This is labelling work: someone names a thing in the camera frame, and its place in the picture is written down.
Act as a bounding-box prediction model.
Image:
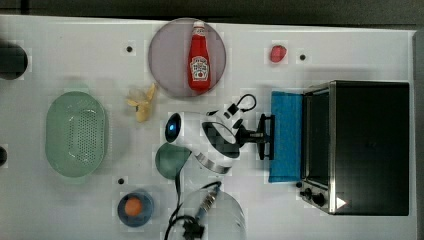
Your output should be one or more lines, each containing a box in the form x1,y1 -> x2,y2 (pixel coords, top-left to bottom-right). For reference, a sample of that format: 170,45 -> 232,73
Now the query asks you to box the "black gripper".
233,119 -> 258,148

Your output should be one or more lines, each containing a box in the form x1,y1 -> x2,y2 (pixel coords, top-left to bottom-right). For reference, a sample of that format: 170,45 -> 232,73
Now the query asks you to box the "blue glass oven door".
268,91 -> 302,183

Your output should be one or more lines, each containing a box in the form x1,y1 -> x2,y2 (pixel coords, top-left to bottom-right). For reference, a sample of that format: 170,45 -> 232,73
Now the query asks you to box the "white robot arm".
165,104 -> 269,240

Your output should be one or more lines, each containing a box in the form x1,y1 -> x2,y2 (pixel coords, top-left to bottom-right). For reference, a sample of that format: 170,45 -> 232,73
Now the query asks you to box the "black steel toaster oven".
300,80 -> 410,216

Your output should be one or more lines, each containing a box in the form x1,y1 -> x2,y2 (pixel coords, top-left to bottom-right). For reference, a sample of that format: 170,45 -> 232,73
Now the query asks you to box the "red ketchup bottle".
187,21 -> 211,92

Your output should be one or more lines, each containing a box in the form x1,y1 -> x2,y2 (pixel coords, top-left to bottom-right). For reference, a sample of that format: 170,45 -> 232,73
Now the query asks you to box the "red strawberry toy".
270,45 -> 287,63

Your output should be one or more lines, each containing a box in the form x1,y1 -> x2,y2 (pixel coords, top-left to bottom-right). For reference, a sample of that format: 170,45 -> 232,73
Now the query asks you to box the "peeled banana toy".
126,83 -> 156,123

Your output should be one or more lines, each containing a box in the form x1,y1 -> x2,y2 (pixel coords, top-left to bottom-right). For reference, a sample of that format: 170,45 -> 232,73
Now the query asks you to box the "grey round plate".
148,18 -> 227,97

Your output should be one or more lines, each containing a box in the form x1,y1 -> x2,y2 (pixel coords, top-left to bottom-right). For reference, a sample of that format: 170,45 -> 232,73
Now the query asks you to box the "blue small bowl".
117,189 -> 154,227

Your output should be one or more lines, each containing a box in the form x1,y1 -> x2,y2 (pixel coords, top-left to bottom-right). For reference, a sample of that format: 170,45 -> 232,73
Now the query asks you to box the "orange egg toy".
124,197 -> 143,217

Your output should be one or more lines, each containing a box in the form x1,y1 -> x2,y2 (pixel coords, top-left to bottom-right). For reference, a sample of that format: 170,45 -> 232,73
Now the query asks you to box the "green perforated basket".
45,91 -> 106,178

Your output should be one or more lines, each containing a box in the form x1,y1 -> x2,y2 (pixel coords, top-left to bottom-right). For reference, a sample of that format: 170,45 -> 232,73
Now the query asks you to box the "black cylinder cup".
0,42 -> 28,80

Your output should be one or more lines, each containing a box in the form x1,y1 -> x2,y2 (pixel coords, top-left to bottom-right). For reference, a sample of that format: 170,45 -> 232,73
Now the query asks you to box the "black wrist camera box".
227,104 -> 239,115

